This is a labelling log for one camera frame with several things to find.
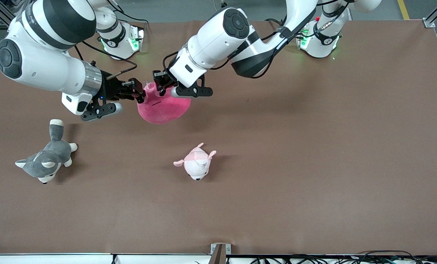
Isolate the white table edge rail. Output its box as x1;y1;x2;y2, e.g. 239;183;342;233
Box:
0;252;437;264

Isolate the black right arm base cable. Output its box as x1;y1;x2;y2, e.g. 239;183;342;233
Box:
108;0;149;34

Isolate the brown table cover sheet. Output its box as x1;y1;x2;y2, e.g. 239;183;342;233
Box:
0;19;437;256

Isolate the grey and white plush husky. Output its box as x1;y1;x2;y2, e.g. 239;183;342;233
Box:
15;119;78;184

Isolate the black cable bundle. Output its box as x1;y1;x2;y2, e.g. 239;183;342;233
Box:
250;250;437;264

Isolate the pink and white plush puppy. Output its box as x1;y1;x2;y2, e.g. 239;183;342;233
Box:
173;143;217;181

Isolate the round pink plush toy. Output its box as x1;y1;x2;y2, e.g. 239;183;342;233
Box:
137;81;192;124

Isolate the black arm base cable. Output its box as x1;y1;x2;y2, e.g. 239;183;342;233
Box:
108;0;149;34
265;18;296;38

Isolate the black left arm base cable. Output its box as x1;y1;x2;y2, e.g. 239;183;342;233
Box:
265;18;296;38

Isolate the metal clamp bracket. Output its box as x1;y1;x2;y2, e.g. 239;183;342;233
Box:
210;243;232;264

